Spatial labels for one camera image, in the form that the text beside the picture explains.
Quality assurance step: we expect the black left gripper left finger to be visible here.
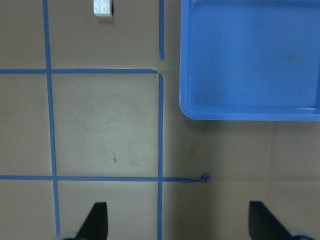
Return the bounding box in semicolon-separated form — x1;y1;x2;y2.
76;202;108;240

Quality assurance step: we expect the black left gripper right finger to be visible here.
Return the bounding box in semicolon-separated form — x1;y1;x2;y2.
248;201;292;240

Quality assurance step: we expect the white building block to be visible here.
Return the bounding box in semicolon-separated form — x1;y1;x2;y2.
93;0;113;17

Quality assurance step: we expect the blue plastic tray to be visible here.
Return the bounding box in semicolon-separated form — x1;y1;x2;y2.
179;0;320;122

